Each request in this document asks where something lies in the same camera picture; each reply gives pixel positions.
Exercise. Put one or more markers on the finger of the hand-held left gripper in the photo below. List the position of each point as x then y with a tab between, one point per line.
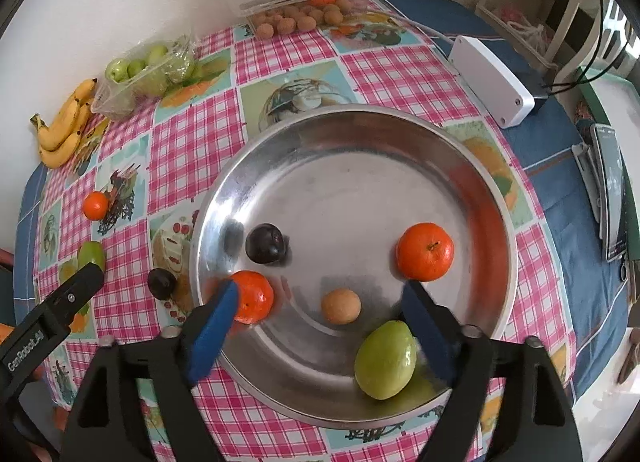
75	294

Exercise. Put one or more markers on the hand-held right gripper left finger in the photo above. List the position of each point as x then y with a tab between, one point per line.
215	327

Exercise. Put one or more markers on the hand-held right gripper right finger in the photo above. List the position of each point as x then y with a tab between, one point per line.
425	327

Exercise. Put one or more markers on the green mango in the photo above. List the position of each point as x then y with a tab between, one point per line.
385	359
91	254

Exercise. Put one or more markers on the longan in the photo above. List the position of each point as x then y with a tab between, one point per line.
341	307

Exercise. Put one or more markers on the dark plum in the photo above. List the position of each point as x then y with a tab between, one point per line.
161	283
265	243

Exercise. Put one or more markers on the round metal bowl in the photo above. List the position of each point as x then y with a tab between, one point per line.
340	192

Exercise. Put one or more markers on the orange object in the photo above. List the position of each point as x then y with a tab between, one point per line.
3	333

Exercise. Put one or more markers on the yellow banana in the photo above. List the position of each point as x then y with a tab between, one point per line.
84	91
72	119
60	154

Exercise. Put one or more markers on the pink checked printed tablecloth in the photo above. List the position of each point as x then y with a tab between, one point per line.
175	151

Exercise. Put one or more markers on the clear plastic film-wrapped tray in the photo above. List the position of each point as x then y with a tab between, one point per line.
120	99

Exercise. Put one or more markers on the blue table cover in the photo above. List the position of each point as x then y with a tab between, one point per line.
550	141

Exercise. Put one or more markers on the pile of green jujubes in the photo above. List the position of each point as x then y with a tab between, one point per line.
135	69

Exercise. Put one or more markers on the white power box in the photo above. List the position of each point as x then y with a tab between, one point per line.
492	81

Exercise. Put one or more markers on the white book with green edge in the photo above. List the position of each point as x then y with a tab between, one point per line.
620	101

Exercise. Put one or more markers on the pile of longans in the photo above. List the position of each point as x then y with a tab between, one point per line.
290	24

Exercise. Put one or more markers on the white wooden chair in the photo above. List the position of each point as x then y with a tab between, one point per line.
575	1

